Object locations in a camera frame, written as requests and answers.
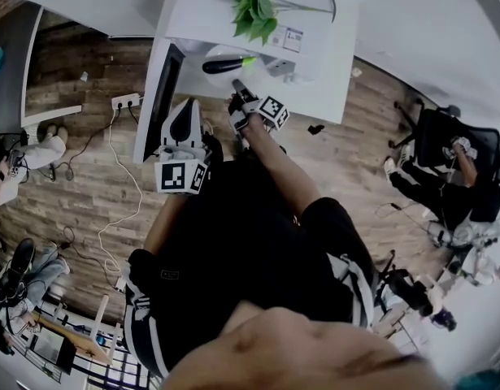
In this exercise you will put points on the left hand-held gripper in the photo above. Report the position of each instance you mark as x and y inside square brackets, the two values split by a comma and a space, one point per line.
[180, 175]

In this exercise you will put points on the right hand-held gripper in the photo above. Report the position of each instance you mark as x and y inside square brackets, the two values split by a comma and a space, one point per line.
[274, 112]

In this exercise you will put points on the purple eggplant with green stem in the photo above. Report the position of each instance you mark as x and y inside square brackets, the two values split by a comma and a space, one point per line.
[221, 66]

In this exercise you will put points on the person's left forearm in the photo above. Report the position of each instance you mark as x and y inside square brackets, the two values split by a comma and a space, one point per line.
[164, 226]

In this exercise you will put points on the person's right forearm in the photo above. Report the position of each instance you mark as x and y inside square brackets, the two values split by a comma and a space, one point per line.
[282, 165]

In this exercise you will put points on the person's right hand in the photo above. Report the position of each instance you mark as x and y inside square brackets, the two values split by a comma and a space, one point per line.
[231, 104]

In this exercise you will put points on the round turntable plate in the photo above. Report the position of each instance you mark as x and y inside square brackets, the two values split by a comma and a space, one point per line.
[227, 80]

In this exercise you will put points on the white power strip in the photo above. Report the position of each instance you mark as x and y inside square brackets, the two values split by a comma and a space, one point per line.
[125, 102]

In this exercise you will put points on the white label sticker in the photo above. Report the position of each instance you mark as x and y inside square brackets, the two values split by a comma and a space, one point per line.
[292, 39]

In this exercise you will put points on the green artificial plant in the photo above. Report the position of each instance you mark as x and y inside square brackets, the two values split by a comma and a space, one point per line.
[253, 10]

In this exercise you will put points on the small black object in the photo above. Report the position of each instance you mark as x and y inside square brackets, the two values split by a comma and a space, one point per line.
[316, 129]

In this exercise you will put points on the white round plate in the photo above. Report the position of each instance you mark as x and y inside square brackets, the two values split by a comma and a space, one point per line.
[356, 72]

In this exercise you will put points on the white paper scrap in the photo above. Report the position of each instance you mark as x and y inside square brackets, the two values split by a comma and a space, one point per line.
[83, 76]

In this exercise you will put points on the person's black striped shirt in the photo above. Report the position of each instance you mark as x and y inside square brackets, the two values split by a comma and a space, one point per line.
[241, 238]

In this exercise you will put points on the white power adapter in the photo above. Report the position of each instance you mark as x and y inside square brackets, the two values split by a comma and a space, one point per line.
[120, 284]

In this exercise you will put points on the black office chair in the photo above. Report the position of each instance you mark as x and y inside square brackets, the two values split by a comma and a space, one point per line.
[432, 132]

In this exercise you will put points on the white metal rack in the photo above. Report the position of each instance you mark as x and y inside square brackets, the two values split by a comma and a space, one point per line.
[97, 319]

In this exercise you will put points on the wooden board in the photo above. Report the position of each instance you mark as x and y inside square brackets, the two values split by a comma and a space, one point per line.
[76, 345]

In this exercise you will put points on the person's face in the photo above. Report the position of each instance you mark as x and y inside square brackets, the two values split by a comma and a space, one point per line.
[294, 352]

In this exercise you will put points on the black monitor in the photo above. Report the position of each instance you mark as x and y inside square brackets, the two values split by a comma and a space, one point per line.
[50, 352]

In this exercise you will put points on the grey table with white frame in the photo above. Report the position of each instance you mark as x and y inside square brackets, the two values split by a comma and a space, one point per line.
[10, 96]

